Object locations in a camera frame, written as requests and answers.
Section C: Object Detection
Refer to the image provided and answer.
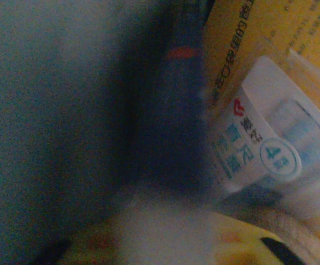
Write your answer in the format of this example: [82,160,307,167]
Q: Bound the navy blue backpack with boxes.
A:
[0,0,221,265]

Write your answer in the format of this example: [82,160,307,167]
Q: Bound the yellow book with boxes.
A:
[205,0,320,125]

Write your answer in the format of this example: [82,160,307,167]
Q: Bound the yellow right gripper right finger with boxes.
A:
[195,212,308,265]

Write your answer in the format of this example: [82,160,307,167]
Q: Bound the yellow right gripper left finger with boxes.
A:
[34,209,141,265]

